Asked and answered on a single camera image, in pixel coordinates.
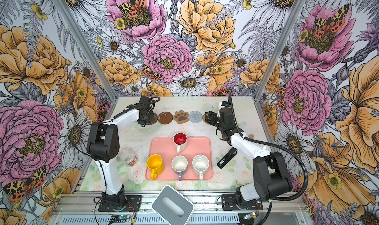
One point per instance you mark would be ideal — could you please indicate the green circuit board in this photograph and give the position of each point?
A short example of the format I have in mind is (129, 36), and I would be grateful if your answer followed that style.
(118, 219)

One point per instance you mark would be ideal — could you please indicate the purple handled white mug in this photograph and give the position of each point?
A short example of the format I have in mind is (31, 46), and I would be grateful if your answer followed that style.
(180, 164)

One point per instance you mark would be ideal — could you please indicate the glass jar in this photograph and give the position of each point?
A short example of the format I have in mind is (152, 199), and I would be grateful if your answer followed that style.
(129, 156)

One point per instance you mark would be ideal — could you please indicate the yellow mug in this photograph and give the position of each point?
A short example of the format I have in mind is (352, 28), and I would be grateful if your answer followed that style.
(155, 165)

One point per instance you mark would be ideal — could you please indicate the glossy brown round coaster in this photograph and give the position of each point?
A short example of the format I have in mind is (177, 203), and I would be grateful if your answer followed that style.
(165, 118)

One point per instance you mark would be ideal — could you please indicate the paw shaped cork coaster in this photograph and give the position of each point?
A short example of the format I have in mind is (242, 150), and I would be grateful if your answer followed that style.
(181, 117)

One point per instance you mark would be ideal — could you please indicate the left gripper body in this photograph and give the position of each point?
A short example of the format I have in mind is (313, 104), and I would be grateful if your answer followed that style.
(148, 118)

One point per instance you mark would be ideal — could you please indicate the grey woven round coaster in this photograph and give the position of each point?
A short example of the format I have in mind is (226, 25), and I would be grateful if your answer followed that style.
(195, 116)

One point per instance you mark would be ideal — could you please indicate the right small circuit board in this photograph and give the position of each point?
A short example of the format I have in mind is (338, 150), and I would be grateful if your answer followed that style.
(251, 215)

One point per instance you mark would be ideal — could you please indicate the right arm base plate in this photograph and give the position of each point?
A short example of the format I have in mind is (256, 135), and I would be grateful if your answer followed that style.
(231, 202)

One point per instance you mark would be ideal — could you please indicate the red inside white mug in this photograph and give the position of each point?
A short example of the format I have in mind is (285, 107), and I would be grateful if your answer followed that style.
(180, 141)

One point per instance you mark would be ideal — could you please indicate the grey white box device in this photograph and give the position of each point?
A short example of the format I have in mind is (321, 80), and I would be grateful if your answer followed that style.
(173, 207)

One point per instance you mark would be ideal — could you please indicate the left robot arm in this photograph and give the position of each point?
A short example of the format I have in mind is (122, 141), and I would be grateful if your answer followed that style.
(103, 146)

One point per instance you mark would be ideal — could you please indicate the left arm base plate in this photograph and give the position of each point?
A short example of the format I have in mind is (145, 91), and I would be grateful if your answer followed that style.
(131, 202)

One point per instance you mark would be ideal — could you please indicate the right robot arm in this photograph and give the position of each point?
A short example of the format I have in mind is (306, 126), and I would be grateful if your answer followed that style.
(271, 178)

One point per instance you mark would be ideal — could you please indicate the dark brown round coaster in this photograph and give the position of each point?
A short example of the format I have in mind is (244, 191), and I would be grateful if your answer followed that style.
(155, 119)

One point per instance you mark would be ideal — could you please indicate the pink tray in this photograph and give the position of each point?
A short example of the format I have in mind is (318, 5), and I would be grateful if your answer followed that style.
(166, 150)

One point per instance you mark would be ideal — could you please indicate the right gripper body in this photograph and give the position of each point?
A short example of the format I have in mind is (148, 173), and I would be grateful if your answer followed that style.
(215, 121)

